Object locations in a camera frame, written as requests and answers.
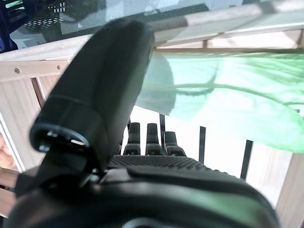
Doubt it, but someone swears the blue plastic shopping basket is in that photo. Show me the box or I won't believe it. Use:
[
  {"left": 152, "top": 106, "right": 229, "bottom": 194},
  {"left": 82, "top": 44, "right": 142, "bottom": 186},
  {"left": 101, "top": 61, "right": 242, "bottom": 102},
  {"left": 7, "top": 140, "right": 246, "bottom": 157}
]
[{"left": 0, "top": 0, "right": 69, "bottom": 52}]

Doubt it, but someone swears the napa cabbage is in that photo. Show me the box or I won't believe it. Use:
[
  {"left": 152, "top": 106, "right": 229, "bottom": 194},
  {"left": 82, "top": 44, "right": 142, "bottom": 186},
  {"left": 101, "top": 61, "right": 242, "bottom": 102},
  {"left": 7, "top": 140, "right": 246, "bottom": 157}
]
[{"left": 136, "top": 51, "right": 304, "bottom": 152}]

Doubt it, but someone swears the beige potato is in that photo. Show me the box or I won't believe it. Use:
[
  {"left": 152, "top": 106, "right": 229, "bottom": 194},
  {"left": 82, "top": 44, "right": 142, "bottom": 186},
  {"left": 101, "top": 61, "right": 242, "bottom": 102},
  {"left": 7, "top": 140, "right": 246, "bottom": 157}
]
[{"left": 0, "top": 135, "right": 15, "bottom": 171}]

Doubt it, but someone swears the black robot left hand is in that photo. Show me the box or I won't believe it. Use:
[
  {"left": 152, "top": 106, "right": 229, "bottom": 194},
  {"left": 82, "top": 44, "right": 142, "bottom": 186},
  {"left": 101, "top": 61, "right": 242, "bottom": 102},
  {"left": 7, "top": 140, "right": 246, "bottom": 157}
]
[{"left": 4, "top": 19, "right": 281, "bottom": 228}]

